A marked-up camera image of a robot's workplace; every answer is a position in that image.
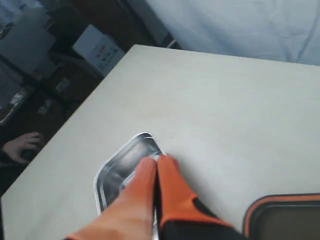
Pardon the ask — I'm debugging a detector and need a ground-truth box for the white fabric backdrop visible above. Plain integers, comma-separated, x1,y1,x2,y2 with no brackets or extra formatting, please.
148,0,320,65

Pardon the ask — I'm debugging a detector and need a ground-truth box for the white cardboard box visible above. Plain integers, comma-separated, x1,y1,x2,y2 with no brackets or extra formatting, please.
72,24,125,77

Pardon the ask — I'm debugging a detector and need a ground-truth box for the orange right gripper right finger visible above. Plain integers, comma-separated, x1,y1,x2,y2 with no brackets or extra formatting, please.
156,155,246,240

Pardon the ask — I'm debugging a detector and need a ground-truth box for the person's hand in background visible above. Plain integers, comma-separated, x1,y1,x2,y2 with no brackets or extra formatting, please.
0,132,44,165

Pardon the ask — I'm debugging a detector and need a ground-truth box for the steel two-compartment lunch box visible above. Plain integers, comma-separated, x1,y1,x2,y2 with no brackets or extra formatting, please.
94,132,165,215

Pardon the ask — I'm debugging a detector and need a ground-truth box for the dark transparent lid orange seal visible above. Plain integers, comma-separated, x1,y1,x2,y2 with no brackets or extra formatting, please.
242,193,320,240

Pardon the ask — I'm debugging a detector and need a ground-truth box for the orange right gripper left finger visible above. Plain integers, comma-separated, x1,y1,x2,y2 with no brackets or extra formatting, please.
66,157,157,240

